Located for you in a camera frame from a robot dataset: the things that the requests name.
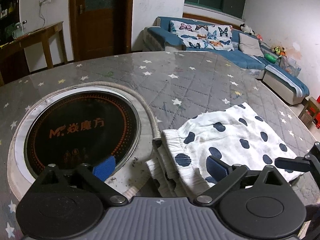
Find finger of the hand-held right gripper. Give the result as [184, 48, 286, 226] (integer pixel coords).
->
[275, 142, 320, 174]

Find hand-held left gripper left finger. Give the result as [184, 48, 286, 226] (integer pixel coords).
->
[35, 156, 128, 207]

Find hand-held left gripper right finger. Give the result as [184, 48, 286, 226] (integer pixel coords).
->
[194, 156, 290, 205]

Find white polka dot pants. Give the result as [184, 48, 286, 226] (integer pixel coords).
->
[146, 102, 304, 198]

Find round black induction cooktop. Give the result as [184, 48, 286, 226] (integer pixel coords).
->
[24, 90, 140, 179]

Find red plastic stool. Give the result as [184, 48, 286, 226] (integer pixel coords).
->
[311, 94, 320, 130]

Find dark cloth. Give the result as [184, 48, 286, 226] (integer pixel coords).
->
[304, 203, 320, 240]

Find small wooden stool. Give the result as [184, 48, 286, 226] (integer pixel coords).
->
[299, 97, 316, 127]

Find grey star quilted tablecloth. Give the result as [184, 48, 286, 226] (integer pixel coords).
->
[0, 51, 320, 240]

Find clear plastic storage box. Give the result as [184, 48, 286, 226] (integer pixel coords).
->
[277, 55, 302, 77]

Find blue sofa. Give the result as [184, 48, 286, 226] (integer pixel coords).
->
[144, 16, 310, 105]

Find beige pillow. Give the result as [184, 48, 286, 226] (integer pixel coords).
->
[238, 33, 265, 57]

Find butterfly print pillow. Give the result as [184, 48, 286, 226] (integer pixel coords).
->
[206, 25, 234, 52]
[169, 20, 213, 49]

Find brown wooden door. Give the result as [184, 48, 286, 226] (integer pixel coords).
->
[69, 0, 134, 62]

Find black and white plush toy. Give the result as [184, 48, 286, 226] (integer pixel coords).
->
[239, 24, 255, 35]

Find wooden side table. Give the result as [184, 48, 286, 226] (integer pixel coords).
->
[0, 21, 68, 85]

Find glass pitcher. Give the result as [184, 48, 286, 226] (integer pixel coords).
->
[11, 20, 28, 39]

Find dark wooden shelf cabinet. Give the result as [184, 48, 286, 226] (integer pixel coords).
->
[0, 0, 22, 44]

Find thin power cable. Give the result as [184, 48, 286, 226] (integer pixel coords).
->
[39, 1, 47, 28]

